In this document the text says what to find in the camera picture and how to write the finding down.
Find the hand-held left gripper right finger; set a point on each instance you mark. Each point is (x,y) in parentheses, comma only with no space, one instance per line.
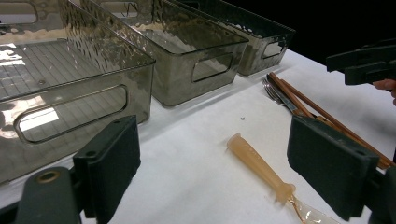
(330,165)

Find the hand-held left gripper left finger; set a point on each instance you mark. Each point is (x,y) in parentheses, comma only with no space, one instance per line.
(109,161)

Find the small wooden spoon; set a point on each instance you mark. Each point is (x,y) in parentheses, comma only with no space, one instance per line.
(258,161)

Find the smoked clear plastic bin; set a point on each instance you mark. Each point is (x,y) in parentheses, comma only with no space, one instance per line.
(174,84)
(255,62)
(93,62)

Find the white table sheet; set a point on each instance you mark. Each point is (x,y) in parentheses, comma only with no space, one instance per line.
(199,174)

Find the brown wooden chopstick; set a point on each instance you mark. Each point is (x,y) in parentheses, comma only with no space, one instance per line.
(289,93)
(314,105)

